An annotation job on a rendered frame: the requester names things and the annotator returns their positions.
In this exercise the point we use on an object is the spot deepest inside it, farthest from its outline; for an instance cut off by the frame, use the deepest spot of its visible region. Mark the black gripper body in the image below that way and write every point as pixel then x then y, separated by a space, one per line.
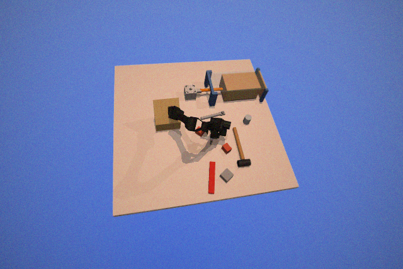
pixel 222 132

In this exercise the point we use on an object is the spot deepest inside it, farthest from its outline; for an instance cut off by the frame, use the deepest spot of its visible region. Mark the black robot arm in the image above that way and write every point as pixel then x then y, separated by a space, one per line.
pixel 215 124

